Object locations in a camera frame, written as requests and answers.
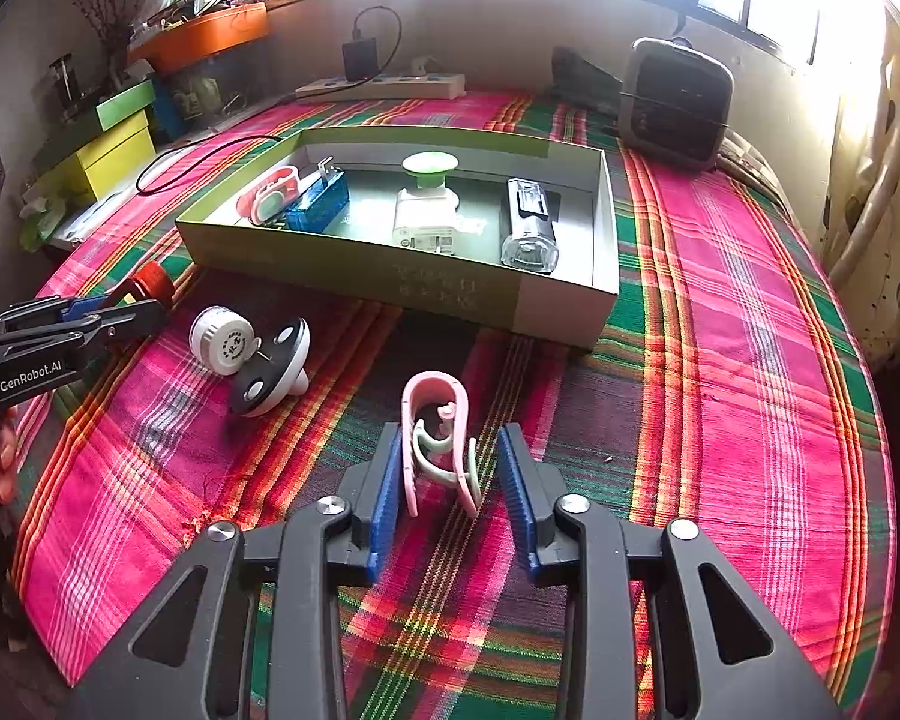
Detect green lid box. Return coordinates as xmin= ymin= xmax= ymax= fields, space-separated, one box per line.
xmin=94 ymin=79 xmax=157 ymax=132

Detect cream printed curtain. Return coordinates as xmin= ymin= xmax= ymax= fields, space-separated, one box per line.
xmin=817 ymin=0 xmax=900 ymax=368

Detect green white mushroom knob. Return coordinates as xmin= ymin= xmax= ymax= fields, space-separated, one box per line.
xmin=401 ymin=151 xmax=458 ymax=192

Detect pile of clutter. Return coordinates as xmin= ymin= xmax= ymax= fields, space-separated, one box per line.
xmin=131 ymin=0 xmax=271 ymax=38

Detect white charger plug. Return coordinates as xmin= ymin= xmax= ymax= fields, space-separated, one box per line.
xmin=392 ymin=190 xmax=458 ymax=252

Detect red cap medicine bottle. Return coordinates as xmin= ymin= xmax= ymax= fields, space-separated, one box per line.
xmin=116 ymin=262 xmax=175 ymax=312

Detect white disc with black face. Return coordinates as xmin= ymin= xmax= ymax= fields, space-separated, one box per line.
xmin=229 ymin=319 xmax=312 ymax=417

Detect white plastic packet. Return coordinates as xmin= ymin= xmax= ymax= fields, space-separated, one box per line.
xmin=19 ymin=191 xmax=121 ymax=248

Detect orange tray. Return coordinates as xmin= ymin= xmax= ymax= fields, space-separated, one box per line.
xmin=127 ymin=1 xmax=271 ymax=76

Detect pink clip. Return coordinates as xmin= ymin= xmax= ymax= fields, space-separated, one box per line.
xmin=401 ymin=371 xmax=485 ymax=518

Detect white round cap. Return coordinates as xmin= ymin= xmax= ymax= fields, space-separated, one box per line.
xmin=189 ymin=305 xmax=256 ymax=374

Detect pink plaid blanket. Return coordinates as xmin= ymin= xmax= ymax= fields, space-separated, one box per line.
xmin=7 ymin=86 xmax=897 ymax=720

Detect dry branches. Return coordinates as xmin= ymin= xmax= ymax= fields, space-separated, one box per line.
xmin=49 ymin=0 xmax=143 ymax=53

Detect thin black cable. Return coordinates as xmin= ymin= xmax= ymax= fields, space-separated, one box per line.
xmin=136 ymin=135 xmax=282 ymax=196

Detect green cardboard box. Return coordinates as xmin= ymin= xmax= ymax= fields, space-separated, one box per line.
xmin=174 ymin=126 xmax=620 ymax=352

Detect pink white holder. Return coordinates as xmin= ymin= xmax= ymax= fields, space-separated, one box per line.
xmin=236 ymin=165 xmax=305 ymax=226

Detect blue usb hub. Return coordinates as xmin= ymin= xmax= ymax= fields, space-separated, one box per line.
xmin=285 ymin=157 xmax=351 ymax=233

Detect black adapter cable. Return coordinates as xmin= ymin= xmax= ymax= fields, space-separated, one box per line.
xmin=352 ymin=6 xmax=404 ymax=80

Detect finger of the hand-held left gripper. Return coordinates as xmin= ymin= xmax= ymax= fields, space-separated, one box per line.
xmin=0 ymin=300 xmax=172 ymax=361
xmin=0 ymin=289 xmax=149 ymax=332

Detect yellow box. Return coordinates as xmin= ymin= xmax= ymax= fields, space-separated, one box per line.
xmin=71 ymin=116 xmax=157 ymax=203

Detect person's left hand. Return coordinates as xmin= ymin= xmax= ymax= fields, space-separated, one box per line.
xmin=0 ymin=409 xmax=23 ymax=503

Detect grey printed cloth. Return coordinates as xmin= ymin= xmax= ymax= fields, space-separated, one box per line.
xmin=716 ymin=127 xmax=781 ymax=188

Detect blue box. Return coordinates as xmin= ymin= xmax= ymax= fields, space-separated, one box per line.
xmin=150 ymin=75 xmax=222 ymax=140

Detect white power strip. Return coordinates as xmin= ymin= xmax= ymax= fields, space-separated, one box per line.
xmin=294 ymin=73 xmax=467 ymax=100

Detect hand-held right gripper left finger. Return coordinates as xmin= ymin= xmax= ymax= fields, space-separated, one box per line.
xmin=71 ymin=422 xmax=404 ymax=720

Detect black power adapter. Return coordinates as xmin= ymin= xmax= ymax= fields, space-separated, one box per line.
xmin=343 ymin=37 xmax=380 ymax=82

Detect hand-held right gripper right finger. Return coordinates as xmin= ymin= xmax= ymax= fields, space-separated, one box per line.
xmin=495 ymin=424 xmax=845 ymax=720

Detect dark bag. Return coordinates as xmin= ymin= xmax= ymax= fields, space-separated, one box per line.
xmin=551 ymin=45 xmax=623 ymax=137

